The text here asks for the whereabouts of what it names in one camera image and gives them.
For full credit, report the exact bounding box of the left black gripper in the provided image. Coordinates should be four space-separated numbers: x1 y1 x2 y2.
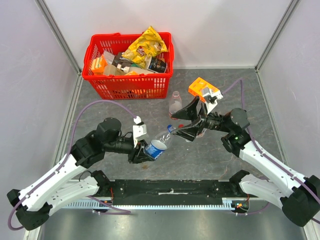
104 136 155 164

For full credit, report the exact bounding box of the clear bottle blue label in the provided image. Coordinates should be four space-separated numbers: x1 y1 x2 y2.
144 128 173 160

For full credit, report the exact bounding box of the small bottle white cap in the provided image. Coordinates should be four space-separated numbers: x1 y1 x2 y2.
196 128 206 138

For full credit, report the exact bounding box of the blue bottle cap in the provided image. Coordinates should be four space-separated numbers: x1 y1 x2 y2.
167 124 176 133

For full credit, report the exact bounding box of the clear bottle red label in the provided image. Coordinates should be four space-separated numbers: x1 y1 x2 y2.
169 91 182 119

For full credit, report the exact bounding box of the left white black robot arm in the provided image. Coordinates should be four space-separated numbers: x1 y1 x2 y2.
7 117 151 231

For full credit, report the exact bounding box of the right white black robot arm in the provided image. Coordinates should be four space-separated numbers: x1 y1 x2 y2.
172 96 320 227

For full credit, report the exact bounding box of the beige pump bottle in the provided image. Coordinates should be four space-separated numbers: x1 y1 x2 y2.
103 64 154 76

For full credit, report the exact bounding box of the orange cardboard box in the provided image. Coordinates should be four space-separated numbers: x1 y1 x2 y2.
188 77 220 103

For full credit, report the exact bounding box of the red plastic shopping basket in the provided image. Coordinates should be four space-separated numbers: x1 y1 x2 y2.
82 32 175 100

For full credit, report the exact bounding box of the black instant noodle cup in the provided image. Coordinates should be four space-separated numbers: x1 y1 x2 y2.
145 56 168 74

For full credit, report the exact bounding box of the yellow chips bag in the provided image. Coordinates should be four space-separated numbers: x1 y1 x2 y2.
122 26 168 68

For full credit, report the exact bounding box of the brown snack packet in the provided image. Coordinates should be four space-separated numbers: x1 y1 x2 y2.
112 52 133 68

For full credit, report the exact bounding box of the clear plastic packet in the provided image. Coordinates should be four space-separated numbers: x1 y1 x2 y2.
103 50 115 65

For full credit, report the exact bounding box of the orange yellow sponge pack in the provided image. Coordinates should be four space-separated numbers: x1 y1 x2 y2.
90 55 108 76

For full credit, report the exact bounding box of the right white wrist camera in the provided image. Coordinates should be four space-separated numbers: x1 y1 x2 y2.
201 87 223 114

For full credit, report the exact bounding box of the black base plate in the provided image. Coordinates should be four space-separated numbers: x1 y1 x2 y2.
93 179 247 205

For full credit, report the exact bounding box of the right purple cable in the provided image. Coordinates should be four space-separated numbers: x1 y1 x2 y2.
222 77 320 224

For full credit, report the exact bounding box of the purple cable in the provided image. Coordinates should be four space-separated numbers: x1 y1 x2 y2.
222 77 320 224
7 99 142 231

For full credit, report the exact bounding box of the white slotted cable duct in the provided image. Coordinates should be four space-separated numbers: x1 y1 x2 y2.
63 198 244 211

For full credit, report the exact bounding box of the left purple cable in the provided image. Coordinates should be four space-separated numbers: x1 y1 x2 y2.
7 99 142 231

